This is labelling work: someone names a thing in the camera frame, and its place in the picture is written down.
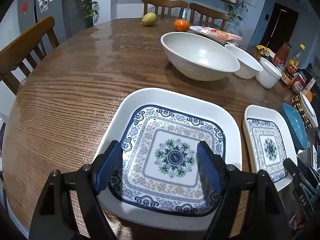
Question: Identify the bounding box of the grey refrigerator with magnets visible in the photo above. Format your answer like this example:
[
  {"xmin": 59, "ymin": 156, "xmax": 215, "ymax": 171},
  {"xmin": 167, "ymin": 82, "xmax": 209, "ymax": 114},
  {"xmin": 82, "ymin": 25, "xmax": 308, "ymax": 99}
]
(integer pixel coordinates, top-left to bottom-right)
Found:
[{"xmin": 17, "ymin": 0, "xmax": 93, "ymax": 44}]

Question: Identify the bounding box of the brown-lid sauce jar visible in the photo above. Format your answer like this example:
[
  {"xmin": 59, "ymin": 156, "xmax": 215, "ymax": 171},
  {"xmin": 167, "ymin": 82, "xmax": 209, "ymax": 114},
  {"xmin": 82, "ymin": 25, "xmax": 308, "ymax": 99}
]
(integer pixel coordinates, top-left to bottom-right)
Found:
[{"xmin": 281, "ymin": 69, "xmax": 294, "ymax": 86}]

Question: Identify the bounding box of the blue square plate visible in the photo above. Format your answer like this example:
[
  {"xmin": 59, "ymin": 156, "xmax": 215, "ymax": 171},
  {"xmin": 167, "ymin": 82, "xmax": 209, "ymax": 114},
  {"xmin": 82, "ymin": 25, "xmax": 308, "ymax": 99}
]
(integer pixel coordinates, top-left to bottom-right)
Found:
[{"xmin": 281, "ymin": 103, "xmax": 308, "ymax": 150}]

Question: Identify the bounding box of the red sauce bottle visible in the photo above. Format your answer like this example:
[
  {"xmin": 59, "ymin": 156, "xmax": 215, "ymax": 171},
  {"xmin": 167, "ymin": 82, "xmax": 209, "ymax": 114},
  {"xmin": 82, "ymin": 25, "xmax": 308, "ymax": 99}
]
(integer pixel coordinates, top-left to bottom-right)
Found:
[{"xmin": 272, "ymin": 42, "xmax": 291, "ymax": 68}]

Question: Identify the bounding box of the green pear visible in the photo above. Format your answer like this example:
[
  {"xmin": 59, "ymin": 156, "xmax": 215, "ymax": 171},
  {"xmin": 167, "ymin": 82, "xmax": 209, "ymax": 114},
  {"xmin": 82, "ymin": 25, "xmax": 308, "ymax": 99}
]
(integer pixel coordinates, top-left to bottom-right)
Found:
[{"xmin": 139, "ymin": 12, "xmax": 157, "ymax": 27}]

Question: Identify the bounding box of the white dish on trivet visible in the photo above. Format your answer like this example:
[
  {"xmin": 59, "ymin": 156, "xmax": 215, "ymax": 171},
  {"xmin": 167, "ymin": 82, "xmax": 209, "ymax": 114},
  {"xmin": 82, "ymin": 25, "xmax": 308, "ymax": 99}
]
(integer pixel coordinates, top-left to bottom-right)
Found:
[{"xmin": 299, "ymin": 92, "xmax": 318, "ymax": 128}]

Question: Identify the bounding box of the small white cup bowl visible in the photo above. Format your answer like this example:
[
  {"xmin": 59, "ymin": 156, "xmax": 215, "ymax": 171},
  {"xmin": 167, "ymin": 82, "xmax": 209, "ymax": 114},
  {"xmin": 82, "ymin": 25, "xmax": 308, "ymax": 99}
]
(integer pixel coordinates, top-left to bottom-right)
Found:
[{"xmin": 255, "ymin": 57, "xmax": 282, "ymax": 89}]

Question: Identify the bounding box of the yellow snack packet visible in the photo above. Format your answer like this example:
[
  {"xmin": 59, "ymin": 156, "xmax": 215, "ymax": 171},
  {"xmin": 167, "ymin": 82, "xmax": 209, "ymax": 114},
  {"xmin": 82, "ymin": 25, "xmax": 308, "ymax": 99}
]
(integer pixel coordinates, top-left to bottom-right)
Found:
[{"xmin": 256, "ymin": 45, "xmax": 275, "ymax": 60}]

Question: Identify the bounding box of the dark doorway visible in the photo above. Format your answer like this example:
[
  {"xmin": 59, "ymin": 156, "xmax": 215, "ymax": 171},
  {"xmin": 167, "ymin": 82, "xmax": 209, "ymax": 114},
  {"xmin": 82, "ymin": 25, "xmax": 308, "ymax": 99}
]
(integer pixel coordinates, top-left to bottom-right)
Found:
[{"xmin": 260, "ymin": 3, "xmax": 299, "ymax": 53}]

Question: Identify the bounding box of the small patterned square plate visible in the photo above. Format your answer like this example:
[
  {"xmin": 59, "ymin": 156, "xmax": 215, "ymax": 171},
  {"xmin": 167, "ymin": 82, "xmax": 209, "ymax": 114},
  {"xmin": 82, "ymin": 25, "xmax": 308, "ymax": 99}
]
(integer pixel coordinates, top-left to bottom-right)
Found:
[{"xmin": 242, "ymin": 105, "xmax": 297, "ymax": 192}]

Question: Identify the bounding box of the small orange fruit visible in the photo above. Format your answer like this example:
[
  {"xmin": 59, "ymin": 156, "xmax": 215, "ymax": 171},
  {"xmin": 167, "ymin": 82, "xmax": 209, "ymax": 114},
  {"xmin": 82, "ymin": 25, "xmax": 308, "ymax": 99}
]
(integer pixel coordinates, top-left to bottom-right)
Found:
[{"xmin": 305, "ymin": 91, "xmax": 313, "ymax": 102}]

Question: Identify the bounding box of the yellow-capped vinegar bottle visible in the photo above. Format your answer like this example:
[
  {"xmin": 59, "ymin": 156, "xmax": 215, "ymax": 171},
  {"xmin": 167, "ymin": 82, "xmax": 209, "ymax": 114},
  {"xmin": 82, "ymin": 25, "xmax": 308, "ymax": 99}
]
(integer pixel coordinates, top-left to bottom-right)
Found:
[{"xmin": 286, "ymin": 43, "xmax": 305, "ymax": 75}]

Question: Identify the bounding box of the white snack bag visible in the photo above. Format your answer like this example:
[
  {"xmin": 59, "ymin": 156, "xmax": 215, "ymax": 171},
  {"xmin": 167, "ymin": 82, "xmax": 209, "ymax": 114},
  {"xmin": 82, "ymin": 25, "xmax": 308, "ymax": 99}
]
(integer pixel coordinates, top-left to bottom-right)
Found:
[{"xmin": 189, "ymin": 25, "xmax": 242, "ymax": 47}]

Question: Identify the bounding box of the red-lid chili jar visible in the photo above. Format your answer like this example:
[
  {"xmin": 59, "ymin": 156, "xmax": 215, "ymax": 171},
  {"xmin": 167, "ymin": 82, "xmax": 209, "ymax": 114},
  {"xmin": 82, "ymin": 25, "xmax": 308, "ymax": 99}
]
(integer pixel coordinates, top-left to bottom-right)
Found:
[{"xmin": 291, "ymin": 72, "xmax": 307, "ymax": 95}]

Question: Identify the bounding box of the wooden bead trivet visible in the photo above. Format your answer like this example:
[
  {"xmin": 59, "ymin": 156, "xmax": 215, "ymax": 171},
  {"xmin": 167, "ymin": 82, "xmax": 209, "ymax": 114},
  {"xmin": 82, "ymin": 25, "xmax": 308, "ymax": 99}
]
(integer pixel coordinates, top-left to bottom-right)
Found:
[{"xmin": 291, "ymin": 95, "xmax": 313, "ymax": 131}]

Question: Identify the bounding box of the orange mandarin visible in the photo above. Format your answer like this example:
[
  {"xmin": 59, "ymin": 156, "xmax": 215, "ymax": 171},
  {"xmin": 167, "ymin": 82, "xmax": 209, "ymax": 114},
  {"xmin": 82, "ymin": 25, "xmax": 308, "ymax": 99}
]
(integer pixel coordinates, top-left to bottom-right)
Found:
[{"xmin": 174, "ymin": 19, "xmax": 190, "ymax": 32}]

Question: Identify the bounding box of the wooden chair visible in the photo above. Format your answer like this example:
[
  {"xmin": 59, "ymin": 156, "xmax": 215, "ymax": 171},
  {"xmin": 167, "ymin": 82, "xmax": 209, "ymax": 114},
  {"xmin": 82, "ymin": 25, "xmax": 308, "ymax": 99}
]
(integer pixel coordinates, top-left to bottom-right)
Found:
[
  {"xmin": 1, "ymin": 16, "xmax": 60, "ymax": 95},
  {"xmin": 189, "ymin": 3, "xmax": 229, "ymax": 31},
  {"xmin": 141, "ymin": 0, "xmax": 188, "ymax": 19}
]

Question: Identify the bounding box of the large speckled white bowl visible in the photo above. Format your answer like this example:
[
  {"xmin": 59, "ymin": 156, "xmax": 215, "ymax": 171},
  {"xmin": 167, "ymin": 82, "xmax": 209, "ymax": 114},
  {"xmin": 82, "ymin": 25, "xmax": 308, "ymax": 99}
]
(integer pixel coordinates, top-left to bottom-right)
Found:
[{"xmin": 161, "ymin": 32, "xmax": 240, "ymax": 81}]

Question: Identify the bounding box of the back wooden chair right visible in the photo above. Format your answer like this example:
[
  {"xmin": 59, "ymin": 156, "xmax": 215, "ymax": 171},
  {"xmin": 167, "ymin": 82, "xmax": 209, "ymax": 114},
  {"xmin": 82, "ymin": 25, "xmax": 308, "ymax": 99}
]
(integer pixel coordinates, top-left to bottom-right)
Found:
[{"xmin": 189, "ymin": 3, "xmax": 229, "ymax": 31}]

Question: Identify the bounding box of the hanging green plant right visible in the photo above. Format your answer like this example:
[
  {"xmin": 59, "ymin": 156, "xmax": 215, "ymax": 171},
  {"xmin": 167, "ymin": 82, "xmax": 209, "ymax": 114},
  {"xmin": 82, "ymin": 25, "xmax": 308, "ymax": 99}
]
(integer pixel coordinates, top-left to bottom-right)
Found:
[{"xmin": 227, "ymin": 0, "xmax": 248, "ymax": 23}]

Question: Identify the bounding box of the large patterned square plate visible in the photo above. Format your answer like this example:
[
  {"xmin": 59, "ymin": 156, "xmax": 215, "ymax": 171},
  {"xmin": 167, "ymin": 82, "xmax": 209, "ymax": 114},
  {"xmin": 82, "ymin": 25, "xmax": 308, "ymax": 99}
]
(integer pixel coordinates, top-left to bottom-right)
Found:
[{"xmin": 97, "ymin": 88, "xmax": 242, "ymax": 231}]

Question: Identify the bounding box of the medium white bowl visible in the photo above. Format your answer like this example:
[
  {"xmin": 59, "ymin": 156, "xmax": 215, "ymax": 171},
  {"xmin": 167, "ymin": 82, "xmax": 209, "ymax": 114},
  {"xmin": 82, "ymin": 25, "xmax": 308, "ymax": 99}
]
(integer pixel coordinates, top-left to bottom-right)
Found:
[{"xmin": 225, "ymin": 44, "xmax": 263, "ymax": 79}]

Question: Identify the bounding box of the back wooden chair left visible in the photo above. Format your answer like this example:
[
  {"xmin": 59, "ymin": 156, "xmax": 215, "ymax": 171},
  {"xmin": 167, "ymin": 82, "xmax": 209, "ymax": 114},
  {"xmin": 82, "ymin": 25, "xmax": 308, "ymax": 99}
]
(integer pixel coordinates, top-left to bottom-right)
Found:
[{"xmin": 141, "ymin": 0, "xmax": 188, "ymax": 19}]

